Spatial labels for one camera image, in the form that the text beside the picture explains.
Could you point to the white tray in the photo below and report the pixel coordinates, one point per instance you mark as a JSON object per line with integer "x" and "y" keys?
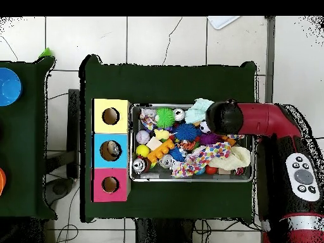
{"x": 222, "y": 21}

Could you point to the green spiky ball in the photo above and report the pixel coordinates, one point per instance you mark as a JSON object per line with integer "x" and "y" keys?
{"x": 165, "y": 117}

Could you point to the small green object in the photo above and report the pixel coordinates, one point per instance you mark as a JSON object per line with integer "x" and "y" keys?
{"x": 45, "y": 53}

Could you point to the white baseball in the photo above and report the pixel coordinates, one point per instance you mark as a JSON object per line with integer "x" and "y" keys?
{"x": 143, "y": 137}

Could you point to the orange toy brick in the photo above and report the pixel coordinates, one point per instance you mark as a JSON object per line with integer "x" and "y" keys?
{"x": 160, "y": 150}

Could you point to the cream knitted cloth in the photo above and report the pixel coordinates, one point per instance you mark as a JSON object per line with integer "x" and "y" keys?
{"x": 238, "y": 158}

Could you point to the orange bowl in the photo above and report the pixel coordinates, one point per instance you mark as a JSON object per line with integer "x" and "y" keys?
{"x": 2, "y": 181}

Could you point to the polka dot cloth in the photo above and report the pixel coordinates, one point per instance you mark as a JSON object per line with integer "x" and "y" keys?
{"x": 210, "y": 153}

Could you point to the blue bowl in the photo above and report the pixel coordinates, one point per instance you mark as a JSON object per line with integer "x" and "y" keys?
{"x": 8, "y": 87}

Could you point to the shallow clear mesh bin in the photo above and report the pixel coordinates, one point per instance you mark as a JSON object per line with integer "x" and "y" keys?
{"x": 192, "y": 177}

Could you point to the yellow ball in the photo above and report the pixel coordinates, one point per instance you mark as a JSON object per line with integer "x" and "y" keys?
{"x": 142, "y": 150}

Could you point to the wooden box with three holes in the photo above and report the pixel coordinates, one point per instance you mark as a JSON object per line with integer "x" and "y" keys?
{"x": 121, "y": 162}

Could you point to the silver can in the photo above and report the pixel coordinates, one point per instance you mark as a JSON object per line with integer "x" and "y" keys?
{"x": 166, "y": 160}

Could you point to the dark green side tablecloth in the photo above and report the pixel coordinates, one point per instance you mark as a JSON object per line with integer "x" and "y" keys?
{"x": 27, "y": 139}

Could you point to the black and white soccer ball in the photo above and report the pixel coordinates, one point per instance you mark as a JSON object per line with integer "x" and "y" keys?
{"x": 203, "y": 127}

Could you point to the mint green cloth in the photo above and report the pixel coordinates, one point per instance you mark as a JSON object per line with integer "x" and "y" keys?
{"x": 197, "y": 111}

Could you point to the small clear plastic bottle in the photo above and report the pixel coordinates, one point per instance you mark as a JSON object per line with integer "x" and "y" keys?
{"x": 114, "y": 148}

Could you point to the purple spiky ball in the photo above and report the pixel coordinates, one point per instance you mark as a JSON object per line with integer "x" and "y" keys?
{"x": 209, "y": 139}

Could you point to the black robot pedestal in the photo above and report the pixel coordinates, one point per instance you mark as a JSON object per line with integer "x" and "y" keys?
{"x": 164, "y": 233}

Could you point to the blue spiky ball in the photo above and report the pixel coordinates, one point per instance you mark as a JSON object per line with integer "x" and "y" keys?
{"x": 186, "y": 132}

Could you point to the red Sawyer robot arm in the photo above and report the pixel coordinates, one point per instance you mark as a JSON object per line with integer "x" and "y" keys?
{"x": 263, "y": 119}

